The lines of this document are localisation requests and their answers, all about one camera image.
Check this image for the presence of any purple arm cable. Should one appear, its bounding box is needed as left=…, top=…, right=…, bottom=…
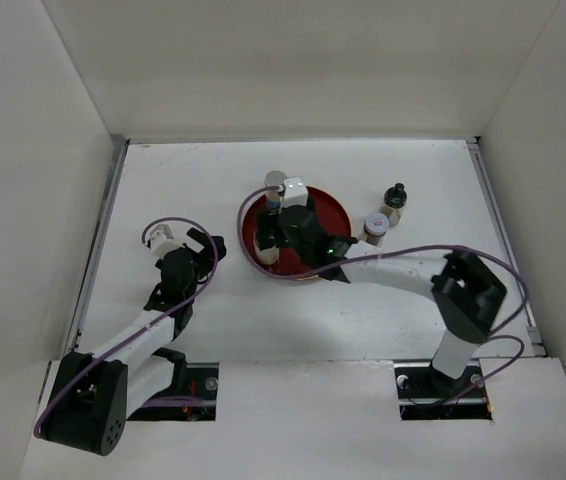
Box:
left=32, top=215, right=227, bottom=435
left=235, top=183, right=529, bottom=401

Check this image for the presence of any tall silver-lid bead bottle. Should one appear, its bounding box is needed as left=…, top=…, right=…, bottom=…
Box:
left=264, top=170, right=287, bottom=209

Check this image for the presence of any black-cap spice jar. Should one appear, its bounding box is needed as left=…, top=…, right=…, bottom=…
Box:
left=379, top=182, right=408, bottom=226

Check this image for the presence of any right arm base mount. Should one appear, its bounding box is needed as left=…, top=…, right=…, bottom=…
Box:
left=394, top=361, right=492, bottom=421

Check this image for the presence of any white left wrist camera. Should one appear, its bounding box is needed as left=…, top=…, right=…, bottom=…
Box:
left=148, top=224, right=182, bottom=259

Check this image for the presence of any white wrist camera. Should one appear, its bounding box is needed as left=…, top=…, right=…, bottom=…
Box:
left=148, top=224, right=182, bottom=259
left=280, top=177, right=309, bottom=209

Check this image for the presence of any black-cap white jar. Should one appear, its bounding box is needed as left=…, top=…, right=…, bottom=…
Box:
left=255, top=247, right=279, bottom=266

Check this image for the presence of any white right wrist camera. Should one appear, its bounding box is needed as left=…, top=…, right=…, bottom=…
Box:
left=280, top=177, right=309, bottom=209

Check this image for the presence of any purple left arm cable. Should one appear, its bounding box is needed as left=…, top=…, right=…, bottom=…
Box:
left=32, top=215, right=227, bottom=435

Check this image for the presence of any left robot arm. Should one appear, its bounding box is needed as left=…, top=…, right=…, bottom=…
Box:
left=33, top=219, right=227, bottom=456

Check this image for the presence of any red round tray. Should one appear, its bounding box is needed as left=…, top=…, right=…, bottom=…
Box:
left=237, top=186, right=352, bottom=281

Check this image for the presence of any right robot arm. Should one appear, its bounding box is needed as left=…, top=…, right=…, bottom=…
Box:
left=277, top=205, right=507, bottom=398

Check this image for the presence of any white-lid short jar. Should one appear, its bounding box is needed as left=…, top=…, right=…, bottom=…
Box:
left=359, top=212, right=390, bottom=246

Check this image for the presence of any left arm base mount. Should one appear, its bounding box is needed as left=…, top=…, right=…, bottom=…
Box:
left=128, top=363, right=220, bottom=422

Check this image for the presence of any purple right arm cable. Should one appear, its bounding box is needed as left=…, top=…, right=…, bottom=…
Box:
left=235, top=183, right=529, bottom=401

